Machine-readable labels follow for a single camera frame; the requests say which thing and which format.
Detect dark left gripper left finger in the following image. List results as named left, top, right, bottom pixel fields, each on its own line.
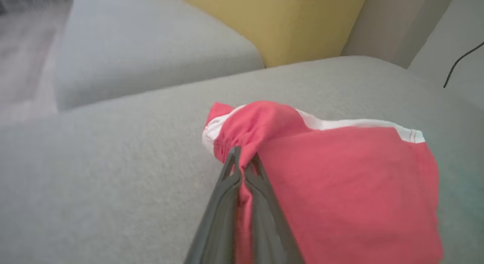
left=184, top=146, right=242, bottom=264

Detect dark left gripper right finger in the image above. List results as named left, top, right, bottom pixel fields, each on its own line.
left=242, top=152, right=305, bottom=264

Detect red shorts with white trim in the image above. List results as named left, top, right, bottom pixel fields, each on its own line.
left=202, top=101, right=444, bottom=264

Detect large grey sofa seat cushion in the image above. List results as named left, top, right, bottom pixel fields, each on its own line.
left=0, top=55, right=484, bottom=264

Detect small grey sofa cushion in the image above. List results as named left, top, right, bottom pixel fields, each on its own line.
left=54, top=0, right=265, bottom=112

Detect yellow sofa cushion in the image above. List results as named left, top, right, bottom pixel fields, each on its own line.
left=175, top=0, right=368, bottom=68

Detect thin black cable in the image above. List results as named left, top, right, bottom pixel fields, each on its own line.
left=443, top=41, right=484, bottom=89

